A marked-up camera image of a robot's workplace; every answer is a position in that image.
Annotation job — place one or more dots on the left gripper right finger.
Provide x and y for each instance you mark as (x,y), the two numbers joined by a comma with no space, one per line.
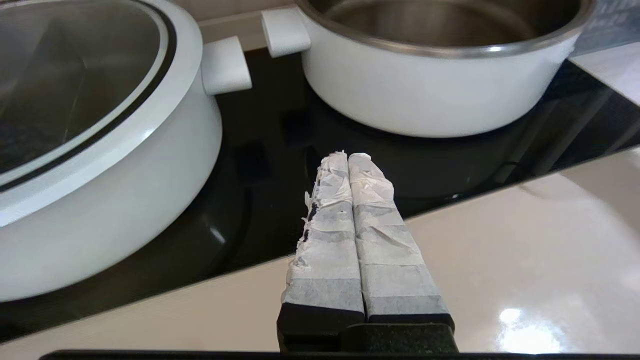
(390,260)

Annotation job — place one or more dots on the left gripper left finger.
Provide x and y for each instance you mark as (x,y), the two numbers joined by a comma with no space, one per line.
(325,260)

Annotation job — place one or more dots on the deep white round pot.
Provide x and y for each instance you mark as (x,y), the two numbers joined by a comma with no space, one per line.
(425,95)

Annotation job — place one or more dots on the shallow wide white pot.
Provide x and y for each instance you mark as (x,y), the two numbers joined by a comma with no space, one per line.
(125,215)

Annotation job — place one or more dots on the large black induction cooktop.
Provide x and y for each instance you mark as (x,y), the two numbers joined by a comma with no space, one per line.
(260,200)

